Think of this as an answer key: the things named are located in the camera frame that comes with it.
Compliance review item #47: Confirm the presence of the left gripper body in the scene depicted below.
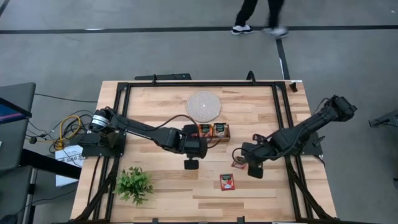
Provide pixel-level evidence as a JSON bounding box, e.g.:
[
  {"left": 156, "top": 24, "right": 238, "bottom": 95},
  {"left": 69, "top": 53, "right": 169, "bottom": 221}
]
[{"left": 182, "top": 133, "right": 208, "bottom": 159}]

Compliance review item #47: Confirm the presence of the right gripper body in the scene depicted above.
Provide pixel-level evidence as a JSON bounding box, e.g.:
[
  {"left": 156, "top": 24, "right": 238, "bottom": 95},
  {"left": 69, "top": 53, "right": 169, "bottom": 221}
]
[{"left": 242, "top": 141, "right": 273, "bottom": 166}]

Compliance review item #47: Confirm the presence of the peach passion fruit tea bag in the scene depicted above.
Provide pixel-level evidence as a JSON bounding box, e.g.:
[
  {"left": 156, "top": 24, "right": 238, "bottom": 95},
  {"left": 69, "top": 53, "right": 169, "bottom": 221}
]
[{"left": 198, "top": 123, "right": 213, "bottom": 138}]

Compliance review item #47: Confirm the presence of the vanilla cinnamon apple tea bag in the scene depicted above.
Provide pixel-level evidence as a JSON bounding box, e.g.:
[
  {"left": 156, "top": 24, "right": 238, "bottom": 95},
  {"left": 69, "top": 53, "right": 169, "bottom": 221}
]
[{"left": 213, "top": 122, "right": 229, "bottom": 138}]

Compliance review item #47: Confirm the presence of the wooden tea box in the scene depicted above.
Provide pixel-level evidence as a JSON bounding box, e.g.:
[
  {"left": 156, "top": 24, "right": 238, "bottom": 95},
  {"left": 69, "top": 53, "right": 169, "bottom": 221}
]
[{"left": 198, "top": 123, "right": 231, "bottom": 143}]

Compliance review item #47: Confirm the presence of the round woven white mat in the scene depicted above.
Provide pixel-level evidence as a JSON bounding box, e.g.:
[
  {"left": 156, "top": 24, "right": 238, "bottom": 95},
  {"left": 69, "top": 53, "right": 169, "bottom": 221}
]
[{"left": 185, "top": 90, "right": 223, "bottom": 123}]

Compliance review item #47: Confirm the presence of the black flat bar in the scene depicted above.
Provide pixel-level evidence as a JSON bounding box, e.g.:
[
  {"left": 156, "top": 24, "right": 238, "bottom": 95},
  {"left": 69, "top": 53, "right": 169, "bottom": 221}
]
[{"left": 134, "top": 73, "right": 192, "bottom": 81}]

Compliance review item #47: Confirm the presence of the small green plant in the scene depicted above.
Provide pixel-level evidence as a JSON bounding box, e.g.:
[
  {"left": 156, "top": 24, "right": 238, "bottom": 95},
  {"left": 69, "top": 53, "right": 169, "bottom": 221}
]
[{"left": 113, "top": 166, "right": 155, "bottom": 207}]

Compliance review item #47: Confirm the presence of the person's shoe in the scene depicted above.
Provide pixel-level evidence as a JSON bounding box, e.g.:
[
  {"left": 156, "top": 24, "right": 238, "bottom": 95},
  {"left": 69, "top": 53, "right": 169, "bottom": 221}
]
[
  {"left": 262, "top": 26, "right": 289, "bottom": 39},
  {"left": 230, "top": 24, "right": 254, "bottom": 35}
]

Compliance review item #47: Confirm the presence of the white paper sheet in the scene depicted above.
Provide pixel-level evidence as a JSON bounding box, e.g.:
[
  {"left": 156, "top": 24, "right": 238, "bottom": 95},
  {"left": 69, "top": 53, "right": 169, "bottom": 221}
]
[{"left": 55, "top": 144, "right": 85, "bottom": 187}]

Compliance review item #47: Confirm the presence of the person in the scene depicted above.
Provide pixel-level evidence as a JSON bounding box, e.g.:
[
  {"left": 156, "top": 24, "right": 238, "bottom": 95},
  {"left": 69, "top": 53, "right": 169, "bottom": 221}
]
[{"left": 230, "top": 0, "right": 289, "bottom": 39}]

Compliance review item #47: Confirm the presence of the grey stand foot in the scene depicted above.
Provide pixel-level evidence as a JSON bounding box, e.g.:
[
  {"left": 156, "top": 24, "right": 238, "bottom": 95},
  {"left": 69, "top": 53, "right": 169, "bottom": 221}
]
[{"left": 368, "top": 108, "right": 398, "bottom": 128}]

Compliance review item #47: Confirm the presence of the black desk beam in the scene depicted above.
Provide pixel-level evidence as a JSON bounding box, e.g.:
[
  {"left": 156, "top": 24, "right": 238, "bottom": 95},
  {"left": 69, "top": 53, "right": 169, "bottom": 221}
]
[{"left": 19, "top": 148, "right": 82, "bottom": 180}]

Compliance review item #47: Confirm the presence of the grey desk panel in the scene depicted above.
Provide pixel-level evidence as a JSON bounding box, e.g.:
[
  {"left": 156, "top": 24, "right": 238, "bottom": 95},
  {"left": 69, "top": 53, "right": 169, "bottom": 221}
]
[
  {"left": 0, "top": 164, "right": 34, "bottom": 224},
  {"left": 0, "top": 82, "right": 37, "bottom": 170}
]

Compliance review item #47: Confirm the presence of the monitor with blue screen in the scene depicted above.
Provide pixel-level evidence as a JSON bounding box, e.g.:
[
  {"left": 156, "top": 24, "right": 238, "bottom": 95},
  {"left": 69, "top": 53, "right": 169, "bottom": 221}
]
[{"left": 0, "top": 96, "right": 33, "bottom": 125}]

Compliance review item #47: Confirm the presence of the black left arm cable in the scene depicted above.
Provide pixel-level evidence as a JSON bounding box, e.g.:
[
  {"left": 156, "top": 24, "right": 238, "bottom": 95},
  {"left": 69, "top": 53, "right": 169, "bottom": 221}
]
[{"left": 154, "top": 114, "right": 223, "bottom": 149}]

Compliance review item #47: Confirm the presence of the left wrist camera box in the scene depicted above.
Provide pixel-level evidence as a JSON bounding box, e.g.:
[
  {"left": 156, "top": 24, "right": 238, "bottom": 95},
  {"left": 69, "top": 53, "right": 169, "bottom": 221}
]
[{"left": 183, "top": 158, "right": 200, "bottom": 170}]

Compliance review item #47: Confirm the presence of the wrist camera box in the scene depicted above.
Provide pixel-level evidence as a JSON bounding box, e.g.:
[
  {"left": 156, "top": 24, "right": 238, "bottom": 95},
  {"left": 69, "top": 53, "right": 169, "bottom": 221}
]
[
  {"left": 248, "top": 164, "right": 264, "bottom": 180},
  {"left": 183, "top": 158, "right": 200, "bottom": 170}
]

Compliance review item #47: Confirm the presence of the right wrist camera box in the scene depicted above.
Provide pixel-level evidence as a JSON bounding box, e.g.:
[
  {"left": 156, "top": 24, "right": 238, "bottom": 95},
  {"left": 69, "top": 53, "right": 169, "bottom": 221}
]
[{"left": 248, "top": 164, "right": 264, "bottom": 180}]

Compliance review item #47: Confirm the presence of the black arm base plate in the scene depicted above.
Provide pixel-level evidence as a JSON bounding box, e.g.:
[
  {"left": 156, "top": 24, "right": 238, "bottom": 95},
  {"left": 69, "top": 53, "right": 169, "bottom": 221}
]
[
  {"left": 77, "top": 132, "right": 127, "bottom": 157},
  {"left": 300, "top": 132, "right": 323, "bottom": 156}
]

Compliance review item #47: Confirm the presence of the yellow cable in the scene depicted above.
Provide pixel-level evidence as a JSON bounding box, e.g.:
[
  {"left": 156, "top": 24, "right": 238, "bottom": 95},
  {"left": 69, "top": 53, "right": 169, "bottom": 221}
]
[{"left": 57, "top": 114, "right": 82, "bottom": 151}]

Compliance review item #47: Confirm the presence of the black floor cable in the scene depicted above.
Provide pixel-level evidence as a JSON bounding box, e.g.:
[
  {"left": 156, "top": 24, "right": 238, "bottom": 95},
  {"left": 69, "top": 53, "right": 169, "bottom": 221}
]
[{"left": 34, "top": 92, "right": 98, "bottom": 103}]

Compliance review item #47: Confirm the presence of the black cable bundle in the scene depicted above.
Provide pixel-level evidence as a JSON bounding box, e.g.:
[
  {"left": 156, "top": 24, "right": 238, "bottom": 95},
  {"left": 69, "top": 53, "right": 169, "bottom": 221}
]
[{"left": 26, "top": 108, "right": 94, "bottom": 153}]

